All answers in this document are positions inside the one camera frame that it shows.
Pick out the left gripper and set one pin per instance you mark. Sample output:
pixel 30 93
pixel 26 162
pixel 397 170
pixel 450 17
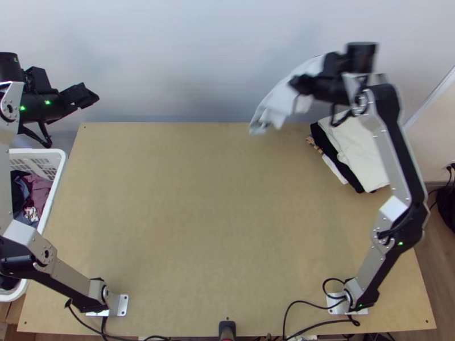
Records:
pixel 80 95

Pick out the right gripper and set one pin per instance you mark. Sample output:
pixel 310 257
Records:
pixel 307 84

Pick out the white t-shirt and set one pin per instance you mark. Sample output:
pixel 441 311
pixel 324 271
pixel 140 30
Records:
pixel 275 103

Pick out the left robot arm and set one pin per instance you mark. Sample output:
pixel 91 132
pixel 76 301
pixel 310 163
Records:
pixel 64 273

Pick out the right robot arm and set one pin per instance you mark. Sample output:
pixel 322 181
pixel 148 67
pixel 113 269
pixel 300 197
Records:
pixel 380 142

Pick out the pile of folded clothes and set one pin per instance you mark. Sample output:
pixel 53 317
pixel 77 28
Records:
pixel 359 152

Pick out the white laundry basket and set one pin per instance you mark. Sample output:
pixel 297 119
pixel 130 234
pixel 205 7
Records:
pixel 53 184

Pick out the heap of clothes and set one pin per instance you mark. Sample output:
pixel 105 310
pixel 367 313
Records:
pixel 35 191

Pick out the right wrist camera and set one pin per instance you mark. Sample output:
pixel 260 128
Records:
pixel 334 64

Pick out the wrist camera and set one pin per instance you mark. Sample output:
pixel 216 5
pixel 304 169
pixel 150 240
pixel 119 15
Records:
pixel 334 64
pixel 37 80

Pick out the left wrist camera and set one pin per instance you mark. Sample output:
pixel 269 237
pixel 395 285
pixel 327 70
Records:
pixel 37 80

